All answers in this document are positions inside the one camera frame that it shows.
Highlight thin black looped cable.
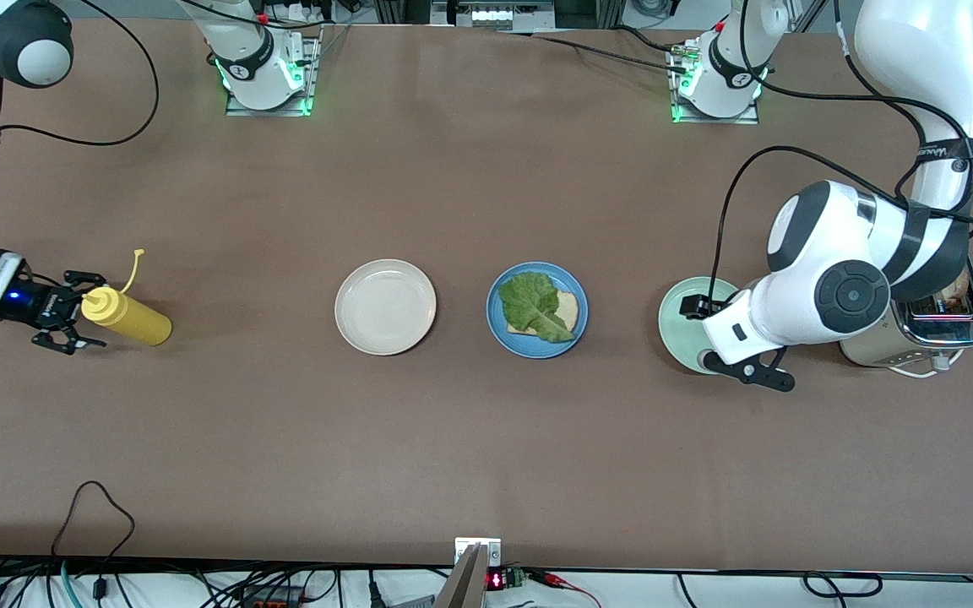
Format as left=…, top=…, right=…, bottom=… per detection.
left=50, top=480, right=136, bottom=592

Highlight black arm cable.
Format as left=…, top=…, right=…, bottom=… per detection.
left=0, top=0, right=160, bottom=176
left=740, top=0, right=973, bottom=220
left=709, top=145, right=973, bottom=298

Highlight grey metal camera bar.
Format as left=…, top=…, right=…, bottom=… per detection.
left=432, top=545, right=489, bottom=608

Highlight beige round plate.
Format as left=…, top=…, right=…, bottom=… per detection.
left=334, top=258, right=438, bottom=356

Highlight beige chrome toaster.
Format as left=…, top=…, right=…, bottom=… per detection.
left=840, top=269, right=973, bottom=369

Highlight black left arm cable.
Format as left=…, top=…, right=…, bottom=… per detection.
left=740, top=0, right=973, bottom=220
left=709, top=145, right=973, bottom=298

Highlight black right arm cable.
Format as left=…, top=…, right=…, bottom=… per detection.
left=0, top=0, right=160, bottom=176

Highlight grey electronics box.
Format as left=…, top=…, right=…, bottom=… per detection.
left=432, top=0, right=555, bottom=30

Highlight red clip lead wire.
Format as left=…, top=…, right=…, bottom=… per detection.
left=529, top=570, right=601, bottom=608

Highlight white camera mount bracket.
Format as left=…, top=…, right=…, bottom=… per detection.
left=454, top=537, right=503, bottom=568

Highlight blue round plate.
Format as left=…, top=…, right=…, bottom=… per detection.
left=486, top=261, right=590, bottom=360

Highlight green lettuce leaf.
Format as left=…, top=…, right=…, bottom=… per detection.
left=498, top=272, right=576, bottom=344

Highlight white toaster power cable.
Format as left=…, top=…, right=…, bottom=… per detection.
left=888, top=350, right=965, bottom=378

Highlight yellow mustard squeeze bottle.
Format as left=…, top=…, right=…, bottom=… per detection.
left=81, top=249, right=173, bottom=347

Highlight light green round plate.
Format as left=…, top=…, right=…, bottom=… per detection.
left=658, top=276, right=747, bottom=376

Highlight black coiled floor cable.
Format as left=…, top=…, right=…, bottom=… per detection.
left=677, top=572, right=884, bottom=602

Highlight black cable on table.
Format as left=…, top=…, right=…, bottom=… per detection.
left=499, top=30, right=688, bottom=75
left=613, top=24, right=678, bottom=55

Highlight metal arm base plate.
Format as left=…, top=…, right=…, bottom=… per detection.
left=671, top=42, right=762, bottom=126
left=225, top=30, right=316, bottom=117

